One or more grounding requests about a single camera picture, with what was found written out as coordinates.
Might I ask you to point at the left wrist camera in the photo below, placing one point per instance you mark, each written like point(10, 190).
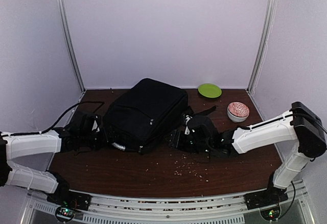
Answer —
point(84, 123)

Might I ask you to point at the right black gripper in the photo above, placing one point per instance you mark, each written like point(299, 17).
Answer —
point(177, 142)

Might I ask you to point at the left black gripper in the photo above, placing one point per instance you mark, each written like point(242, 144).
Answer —
point(104, 141)

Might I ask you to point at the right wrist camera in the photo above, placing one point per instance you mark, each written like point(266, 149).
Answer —
point(201, 127)

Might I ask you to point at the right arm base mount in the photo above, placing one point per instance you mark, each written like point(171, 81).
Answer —
point(268, 201)

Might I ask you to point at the aluminium frame post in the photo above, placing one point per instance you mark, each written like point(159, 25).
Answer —
point(263, 45)
point(69, 44)

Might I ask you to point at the black student backpack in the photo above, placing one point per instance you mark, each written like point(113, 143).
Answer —
point(144, 116)

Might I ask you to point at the right aluminium frame post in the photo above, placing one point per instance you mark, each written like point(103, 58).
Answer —
point(263, 45)

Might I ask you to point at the left aluminium frame post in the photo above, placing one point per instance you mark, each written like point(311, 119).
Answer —
point(69, 44)

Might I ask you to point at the green plate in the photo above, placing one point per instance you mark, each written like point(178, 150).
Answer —
point(209, 90)

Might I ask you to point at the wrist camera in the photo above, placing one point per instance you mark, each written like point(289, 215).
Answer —
point(84, 123)
point(201, 127)

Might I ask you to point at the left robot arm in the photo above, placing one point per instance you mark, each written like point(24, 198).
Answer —
point(54, 141)

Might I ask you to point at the red patterned bowl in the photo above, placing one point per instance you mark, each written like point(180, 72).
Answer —
point(237, 112)

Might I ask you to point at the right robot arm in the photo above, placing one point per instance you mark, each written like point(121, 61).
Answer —
point(298, 124)

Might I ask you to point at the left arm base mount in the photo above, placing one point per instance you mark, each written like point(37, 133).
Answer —
point(70, 202)

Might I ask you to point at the front aluminium rail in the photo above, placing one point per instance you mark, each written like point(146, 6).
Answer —
point(228, 208)

